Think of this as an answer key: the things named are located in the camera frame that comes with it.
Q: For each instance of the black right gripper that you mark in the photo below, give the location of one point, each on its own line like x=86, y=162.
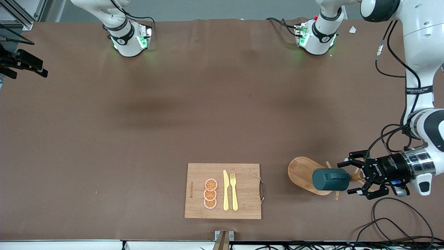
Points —
x=25, y=59

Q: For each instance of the wooden mug rack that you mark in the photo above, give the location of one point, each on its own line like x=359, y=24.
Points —
x=300, y=172

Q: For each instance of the dark green mug yellow inside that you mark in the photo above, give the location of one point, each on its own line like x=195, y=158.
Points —
x=324, y=182

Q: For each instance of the white paper scrap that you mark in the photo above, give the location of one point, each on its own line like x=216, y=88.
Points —
x=352, y=30

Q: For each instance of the yellow plastic fork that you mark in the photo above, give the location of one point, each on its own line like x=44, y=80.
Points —
x=235, y=198

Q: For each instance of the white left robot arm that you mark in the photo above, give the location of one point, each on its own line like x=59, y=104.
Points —
x=421, y=52

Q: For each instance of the aluminium table edge rail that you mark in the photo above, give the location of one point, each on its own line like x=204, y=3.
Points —
x=69, y=245

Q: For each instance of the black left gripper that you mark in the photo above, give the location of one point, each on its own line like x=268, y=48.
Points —
x=387, y=167

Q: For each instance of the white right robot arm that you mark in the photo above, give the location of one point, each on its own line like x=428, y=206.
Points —
x=126, y=38

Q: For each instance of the aluminium frame post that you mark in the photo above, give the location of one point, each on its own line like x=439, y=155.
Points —
x=26, y=24

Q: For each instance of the metal bracket with wooden post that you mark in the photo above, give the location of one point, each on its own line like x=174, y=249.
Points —
x=223, y=239

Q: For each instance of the yellow plastic knife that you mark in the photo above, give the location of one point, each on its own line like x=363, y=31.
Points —
x=226, y=194

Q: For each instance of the orange slice toy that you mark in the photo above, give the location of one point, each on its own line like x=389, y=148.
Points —
x=210, y=204
x=211, y=184

